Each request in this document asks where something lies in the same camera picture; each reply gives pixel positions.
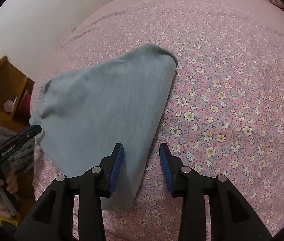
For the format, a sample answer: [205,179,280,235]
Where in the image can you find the left hand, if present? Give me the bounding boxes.
[0,162,18,219]

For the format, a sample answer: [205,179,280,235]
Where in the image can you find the red object on floor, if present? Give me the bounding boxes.
[17,93,31,118]

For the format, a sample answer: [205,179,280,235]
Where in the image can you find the wooden bedside shelf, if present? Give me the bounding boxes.
[0,56,35,132]

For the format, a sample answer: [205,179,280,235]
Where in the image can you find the grey-blue fleece pants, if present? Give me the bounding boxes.
[30,44,178,212]

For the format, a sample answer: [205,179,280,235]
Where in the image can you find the grey fuzzy rug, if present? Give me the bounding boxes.
[0,125,39,172]

